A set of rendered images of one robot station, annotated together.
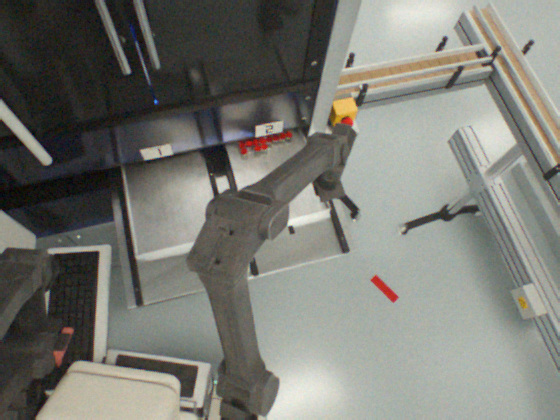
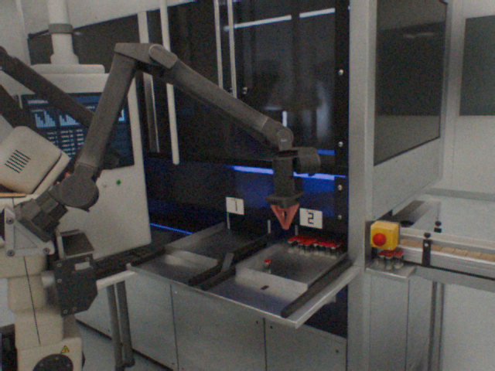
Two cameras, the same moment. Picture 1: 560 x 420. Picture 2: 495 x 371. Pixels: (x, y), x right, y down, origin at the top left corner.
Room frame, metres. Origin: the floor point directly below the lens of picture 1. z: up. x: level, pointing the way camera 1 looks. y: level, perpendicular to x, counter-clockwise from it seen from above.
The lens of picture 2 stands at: (-0.12, -1.05, 1.45)
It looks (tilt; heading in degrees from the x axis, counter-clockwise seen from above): 13 degrees down; 60
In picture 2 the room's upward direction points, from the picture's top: 2 degrees counter-clockwise
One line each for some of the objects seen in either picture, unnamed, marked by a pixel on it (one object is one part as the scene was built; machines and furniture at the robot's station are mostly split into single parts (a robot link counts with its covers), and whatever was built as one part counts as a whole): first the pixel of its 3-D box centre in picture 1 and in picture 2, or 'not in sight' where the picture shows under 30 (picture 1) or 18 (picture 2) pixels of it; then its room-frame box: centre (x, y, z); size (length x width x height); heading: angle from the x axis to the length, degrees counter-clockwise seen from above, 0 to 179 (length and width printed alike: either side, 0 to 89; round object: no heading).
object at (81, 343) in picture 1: (70, 316); (107, 266); (0.12, 0.56, 0.82); 0.40 x 0.14 x 0.02; 13
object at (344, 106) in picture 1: (342, 110); (384, 235); (0.85, -0.16, 1.00); 0.08 x 0.07 x 0.07; 23
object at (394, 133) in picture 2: not in sight; (414, 71); (1.26, 0.08, 1.51); 0.85 x 0.01 x 0.59; 23
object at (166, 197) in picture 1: (169, 196); (221, 242); (0.52, 0.33, 0.90); 0.34 x 0.26 x 0.04; 23
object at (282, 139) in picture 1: (265, 143); (313, 247); (0.75, 0.06, 0.90); 0.18 x 0.02 x 0.05; 114
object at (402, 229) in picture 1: (444, 216); not in sight; (0.96, -0.88, 0.07); 0.50 x 0.08 x 0.14; 113
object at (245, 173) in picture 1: (274, 173); (297, 260); (0.65, 0.02, 0.90); 0.34 x 0.26 x 0.04; 24
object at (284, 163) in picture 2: (333, 163); (285, 165); (0.51, -0.12, 1.25); 0.07 x 0.06 x 0.07; 166
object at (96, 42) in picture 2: not in sight; (112, 86); (0.33, 1.05, 1.51); 0.49 x 0.01 x 0.59; 113
